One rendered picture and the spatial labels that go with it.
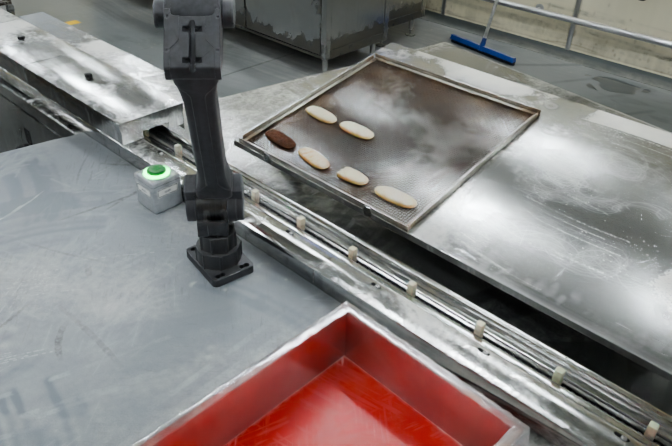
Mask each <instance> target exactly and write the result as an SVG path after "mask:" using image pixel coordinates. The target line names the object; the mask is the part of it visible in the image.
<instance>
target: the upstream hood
mask: <svg viewBox="0 0 672 446"><path fill-rule="evenodd" d="M0 67H2V68H3V69H5V70H6V71H8V72H9V73H11V74H13V75H14V76H16V77H17V78H19V79H20V80H22V81H23V82H25V83H27V84H28V85H30V86H31V87H33V88H34V89H36V90H38V91H39V92H41V93H42V94H44V95H45V96H47V97H48V98H50V99H52V100H53V101H55V102H56V103H58V104H59V105H61V106H63V107H64V108H66V109H67V110H69V111H70V112H72V113H73V114H75V115H77V116H78V117H80V118H81V119H83V120H84V121H86V122H87V123H89V124H91V125H92V126H94V127H95V128H97V129H98V130H100V131H102V132H103V133H105V134H106V135H108V136H109V137H111V138H112V139H114V140H116V141H117V142H119V143H120V144H122V145H123V146H124V145H125V144H128V143H131V142H134V141H136V140H139V139H142V138H144V135H143V131H145V130H148V129H151V128H153V127H156V126H159V125H162V124H165V123H167V122H168V126H169V128H172V127H175V126H177V125H178V126H180V127H182V128H184V129H185V126H184V116H183V110H184V106H183V103H182V102H180V101H178V100H176V99H174V98H172V97H171V96H169V95H167V94H165V93H163V92H161V91H159V90H157V89H155V88H153V87H151V86H149V85H147V84H146V83H144V82H142V81H140V80H138V79H136V78H134V77H132V76H130V75H128V74H126V73H124V72H122V71H121V70H119V69H117V68H115V67H113V66H111V65H109V64H107V63H105V62H103V61H101V60H99V59H97V58H96V57H94V56H92V55H90V54H88V53H86V52H84V51H82V50H80V49H78V48H76V47H75V46H73V45H71V44H69V43H67V42H65V41H63V40H61V39H59V38H57V37H55V36H53V35H51V34H50V33H48V32H46V31H44V30H42V29H40V28H38V27H36V26H34V25H32V24H30V23H28V22H26V21H25V20H23V19H21V18H19V17H17V16H15V15H13V14H11V13H9V12H7V11H5V10H3V9H1V8H0Z"/></svg>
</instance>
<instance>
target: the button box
mask: <svg viewBox="0 0 672 446"><path fill-rule="evenodd" d="M157 164H161V165H164V166H167V165H165V164H164V163H162V162H159V163H157ZM167 167H168V168H169V169H170V173H169V175H168V176H166V177H164V178H161V179H148V178H146V177H145V176H144V175H143V171H144V170H145V169H146V168H145V169H142V170H140V171H137V172H135V173H134V176H135V183H136V189H137V195H138V201H139V202H140V203H141V204H143V205H144V206H145V207H147V208H148V209H150V210H151V211H152V212H154V213H155V214H158V213H160V212H162V211H165V210H167V209H169V208H171V207H173V206H176V205H178V204H180V203H182V202H184V203H185V197H184V190H183V189H181V181H180V174H179V173H178V172H177V171H175V170H173V169H172V168H170V167H169V166H167Z"/></svg>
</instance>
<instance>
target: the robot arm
mask: <svg viewBox="0 0 672 446"><path fill-rule="evenodd" d="M152 7H153V18H154V26H155V27H156V28H164V37H163V70H164V74H165V79H166V80H172V79H173V82H174V84H175V85H176V86H177V88H178V90H179V92H180V94H181V97H182V100H183V104H184V108H185V114H186V119H187V124H188V129H189V134H190V139H191V144H192V150H193V155H194V160H195V165H196V170H197V171H196V174H190V175H185V177H184V197H185V205H186V216H187V220H188V222H190V221H197V231H198V237H199V239H198V240H197V242H196V245H193V246H191V247H188V248H187V249H186V251H187V258H188V259H189V260H190V261H191V262H192V263H193V264H194V266H195V267H196V268H197V269H198V270H199V271H200V272H201V274H202V275H203V276H204V277H205V278H206V279H207V280H208V282H209V283H210V284H211V285H212V286H213V287H220V286H222V285H225V284H227V283H229V282H232V281H234V280H236V279H239V278H241V277H243V276H246V275H248V274H250V273H252V272H253V262H252V261H251V260H250V259H249V258H248V257H247V256H246V255H245V254H244V253H243V252H242V240H240V239H239V237H238V236H237V235H236V230H235V223H234V222H231V221H238V220H244V210H245V207H244V182H243V179H242V173H241V174H233V173H232V169H231V168H230V166H229V164H228V162H227V159H226V155H225V147H224V139H223V131H222V123H221V115H220V107H219V99H218V90H217V84H218V82H219V80H221V79H222V56H223V28H235V22H236V11H235V0H153V5H152Z"/></svg>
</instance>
